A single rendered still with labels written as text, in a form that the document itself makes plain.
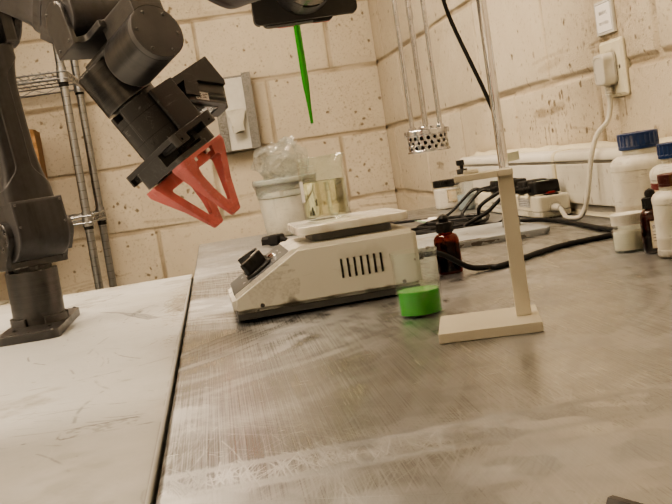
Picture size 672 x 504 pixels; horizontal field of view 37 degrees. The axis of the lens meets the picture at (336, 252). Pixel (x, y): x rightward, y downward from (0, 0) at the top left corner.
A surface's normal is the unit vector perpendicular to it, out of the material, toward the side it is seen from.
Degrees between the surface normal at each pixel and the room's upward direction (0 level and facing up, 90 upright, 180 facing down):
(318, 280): 90
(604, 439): 0
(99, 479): 0
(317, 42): 90
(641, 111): 90
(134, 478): 0
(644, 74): 90
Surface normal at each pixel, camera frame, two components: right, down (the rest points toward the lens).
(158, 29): 0.60, -0.37
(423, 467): -0.15, -0.98
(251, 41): 0.12, 0.07
